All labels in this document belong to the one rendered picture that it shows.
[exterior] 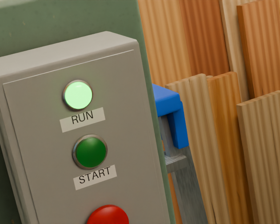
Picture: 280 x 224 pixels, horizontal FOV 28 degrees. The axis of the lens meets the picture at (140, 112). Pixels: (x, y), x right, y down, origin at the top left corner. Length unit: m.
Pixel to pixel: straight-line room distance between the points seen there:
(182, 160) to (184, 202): 0.12
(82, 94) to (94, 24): 0.08
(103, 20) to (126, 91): 0.07
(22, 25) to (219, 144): 1.62
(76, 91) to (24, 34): 0.08
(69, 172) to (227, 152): 1.66
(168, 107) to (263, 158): 0.78
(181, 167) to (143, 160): 1.00
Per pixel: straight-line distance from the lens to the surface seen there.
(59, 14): 0.41
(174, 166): 1.38
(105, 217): 0.38
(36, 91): 0.35
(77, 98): 0.36
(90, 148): 0.37
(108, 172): 0.38
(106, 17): 0.43
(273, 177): 2.08
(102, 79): 0.36
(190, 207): 1.46
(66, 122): 0.36
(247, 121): 1.95
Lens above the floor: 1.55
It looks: 18 degrees down
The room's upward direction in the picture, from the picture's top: 10 degrees counter-clockwise
